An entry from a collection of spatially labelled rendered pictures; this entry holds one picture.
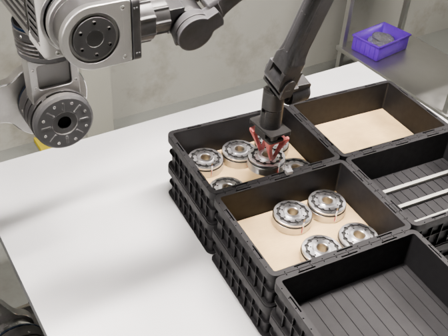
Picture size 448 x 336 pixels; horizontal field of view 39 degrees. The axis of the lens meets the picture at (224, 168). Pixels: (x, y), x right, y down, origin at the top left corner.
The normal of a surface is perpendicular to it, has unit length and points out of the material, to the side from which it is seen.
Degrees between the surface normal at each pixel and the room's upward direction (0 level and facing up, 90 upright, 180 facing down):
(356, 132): 0
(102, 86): 90
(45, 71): 90
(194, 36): 105
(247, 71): 90
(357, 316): 0
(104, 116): 90
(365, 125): 0
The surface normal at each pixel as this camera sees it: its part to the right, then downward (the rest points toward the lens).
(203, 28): 0.49, 0.73
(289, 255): 0.05, -0.79
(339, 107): 0.45, 0.57
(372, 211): -0.89, 0.24
